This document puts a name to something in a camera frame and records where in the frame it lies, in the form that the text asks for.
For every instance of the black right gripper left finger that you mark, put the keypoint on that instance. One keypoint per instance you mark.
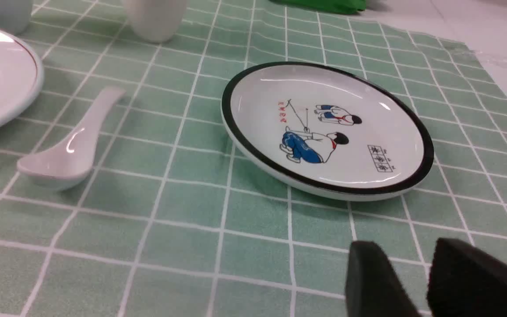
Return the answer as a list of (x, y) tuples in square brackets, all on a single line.
[(372, 287)]

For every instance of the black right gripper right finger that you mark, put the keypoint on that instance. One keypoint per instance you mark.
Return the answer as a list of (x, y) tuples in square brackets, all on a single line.
[(465, 281)]

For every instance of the plain white ceramic spoon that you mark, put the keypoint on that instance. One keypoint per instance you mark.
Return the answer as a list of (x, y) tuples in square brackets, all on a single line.
[(69, 161)]

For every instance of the pale blue ceramic cup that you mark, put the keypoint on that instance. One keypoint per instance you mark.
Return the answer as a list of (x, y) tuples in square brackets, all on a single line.
[(15, 15)]

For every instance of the white plate with cartoon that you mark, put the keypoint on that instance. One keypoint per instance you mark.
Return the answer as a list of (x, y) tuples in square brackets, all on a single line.
[(326, 132)]

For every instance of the green backdrop cloth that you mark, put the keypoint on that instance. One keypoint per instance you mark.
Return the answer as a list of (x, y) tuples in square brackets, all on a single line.
[(341, 7)]

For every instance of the white cup black rim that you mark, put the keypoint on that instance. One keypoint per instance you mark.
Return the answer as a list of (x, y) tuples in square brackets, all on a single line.
[(155, 21)]

